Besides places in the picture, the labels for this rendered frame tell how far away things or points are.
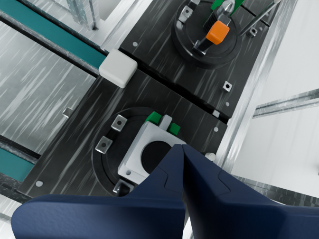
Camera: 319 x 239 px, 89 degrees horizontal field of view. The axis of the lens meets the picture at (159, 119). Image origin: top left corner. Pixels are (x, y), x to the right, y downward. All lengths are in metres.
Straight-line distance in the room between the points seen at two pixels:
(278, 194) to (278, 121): 0.31
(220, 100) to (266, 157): 0.26
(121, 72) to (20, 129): 0.20
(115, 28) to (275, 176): 0.53
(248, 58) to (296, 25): 0.40
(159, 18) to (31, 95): 0.27
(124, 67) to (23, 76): 0.19
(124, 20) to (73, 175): 0.28
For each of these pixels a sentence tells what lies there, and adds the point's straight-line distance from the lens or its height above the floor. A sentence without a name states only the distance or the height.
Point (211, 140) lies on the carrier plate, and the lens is 0.31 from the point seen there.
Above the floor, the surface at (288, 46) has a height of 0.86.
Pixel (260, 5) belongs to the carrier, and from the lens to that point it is 0.50.
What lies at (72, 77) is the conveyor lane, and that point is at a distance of 0.35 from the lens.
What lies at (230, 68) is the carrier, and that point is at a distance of 0.36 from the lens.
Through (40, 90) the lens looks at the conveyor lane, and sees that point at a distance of 0.36.
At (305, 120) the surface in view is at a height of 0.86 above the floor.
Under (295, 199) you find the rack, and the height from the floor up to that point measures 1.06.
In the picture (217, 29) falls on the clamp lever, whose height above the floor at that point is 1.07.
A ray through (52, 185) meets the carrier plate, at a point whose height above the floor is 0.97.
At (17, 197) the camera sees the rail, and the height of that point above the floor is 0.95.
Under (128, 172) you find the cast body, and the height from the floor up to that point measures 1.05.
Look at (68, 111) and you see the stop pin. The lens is 0.28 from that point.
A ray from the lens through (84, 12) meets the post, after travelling 0.30.
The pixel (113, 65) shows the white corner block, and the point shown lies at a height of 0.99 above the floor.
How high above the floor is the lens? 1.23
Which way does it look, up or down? 74 degrees down
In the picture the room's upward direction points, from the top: 58 degrees clockwise
